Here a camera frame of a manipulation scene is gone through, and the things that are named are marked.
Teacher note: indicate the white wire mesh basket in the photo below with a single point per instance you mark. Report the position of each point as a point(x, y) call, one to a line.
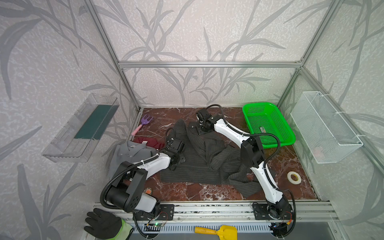
point(325, 131)

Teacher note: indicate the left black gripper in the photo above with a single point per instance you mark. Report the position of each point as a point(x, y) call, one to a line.
point(177, 154)

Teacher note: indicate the black green work glove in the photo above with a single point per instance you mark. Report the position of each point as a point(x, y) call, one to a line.
point(106, 226)

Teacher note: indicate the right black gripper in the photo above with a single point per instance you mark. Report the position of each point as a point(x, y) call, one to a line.
point(202, 127)

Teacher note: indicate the clear plastic wall bin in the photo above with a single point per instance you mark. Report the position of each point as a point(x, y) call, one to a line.
point(79, 137)

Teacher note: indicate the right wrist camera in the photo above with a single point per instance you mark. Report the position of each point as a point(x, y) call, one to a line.
point(203, 115)

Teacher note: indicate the dark grey striped shirt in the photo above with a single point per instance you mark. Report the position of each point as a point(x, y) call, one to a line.
point(208, 160)

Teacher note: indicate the green plastic basket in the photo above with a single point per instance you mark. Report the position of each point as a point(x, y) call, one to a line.
point(267, 118)

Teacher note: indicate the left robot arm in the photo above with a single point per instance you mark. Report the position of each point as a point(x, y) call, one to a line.
point(131, 165)

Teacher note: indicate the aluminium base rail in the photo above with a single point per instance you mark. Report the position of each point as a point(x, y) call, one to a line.
point(242, 212)

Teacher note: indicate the light grey folded shirt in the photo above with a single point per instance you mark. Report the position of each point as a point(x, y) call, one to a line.
point(128, 152)

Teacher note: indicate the small round orange lid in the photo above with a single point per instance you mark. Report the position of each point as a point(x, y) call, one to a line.
point(148, 191)

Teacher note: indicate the purple pink toy rake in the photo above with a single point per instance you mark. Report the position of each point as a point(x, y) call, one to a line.
point(146, 119)

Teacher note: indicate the yellow toy shovel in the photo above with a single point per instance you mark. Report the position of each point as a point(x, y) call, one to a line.
point(224, 233)

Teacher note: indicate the maroon folded shirt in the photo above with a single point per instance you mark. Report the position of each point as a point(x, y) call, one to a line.
point(145, 142)

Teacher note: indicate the white tape roll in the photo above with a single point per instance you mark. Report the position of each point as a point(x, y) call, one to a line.
point(294, 178)

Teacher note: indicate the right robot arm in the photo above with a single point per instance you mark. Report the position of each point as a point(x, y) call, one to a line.
point(252, 155)

